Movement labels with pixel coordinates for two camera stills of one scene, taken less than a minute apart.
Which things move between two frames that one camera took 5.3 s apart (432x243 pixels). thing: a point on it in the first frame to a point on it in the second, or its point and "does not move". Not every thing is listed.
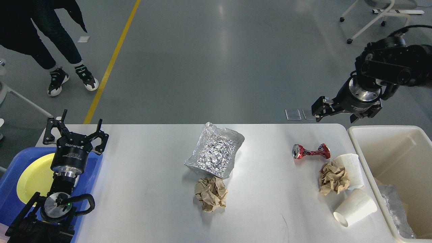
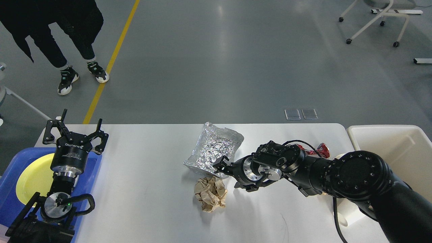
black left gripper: x=70 y=158 does not move
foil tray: x=215 y=151 does not move
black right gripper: x=350 y=94 to x=242 y=169
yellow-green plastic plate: x=36 y=180 does not move
